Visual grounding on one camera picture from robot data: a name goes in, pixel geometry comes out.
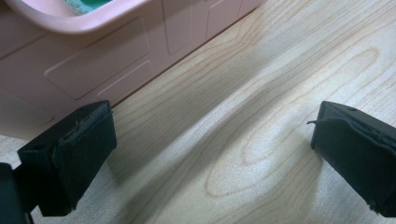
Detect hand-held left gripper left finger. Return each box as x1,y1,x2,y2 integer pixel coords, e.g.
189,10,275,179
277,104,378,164
17,99,118,217

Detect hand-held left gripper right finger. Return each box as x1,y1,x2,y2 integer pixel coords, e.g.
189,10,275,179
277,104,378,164
306,100,396,218

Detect pink plastic toy cabinet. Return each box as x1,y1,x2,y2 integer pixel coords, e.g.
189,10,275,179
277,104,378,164
0,0,265,141

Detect pink plastic basin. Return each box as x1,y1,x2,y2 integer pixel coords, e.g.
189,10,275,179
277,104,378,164
3,0,157,35

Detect green sponge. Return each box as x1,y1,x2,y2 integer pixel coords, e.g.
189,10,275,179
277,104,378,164
62,0,113,16

